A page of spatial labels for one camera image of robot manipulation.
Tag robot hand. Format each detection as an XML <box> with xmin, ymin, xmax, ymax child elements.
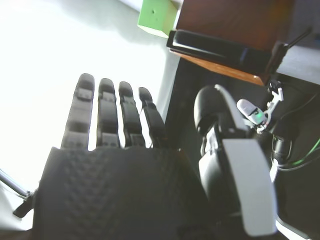
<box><xmin>32</xmin><ymin>72</ymin><xmax>279</xmax><ymax>240</ymax></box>

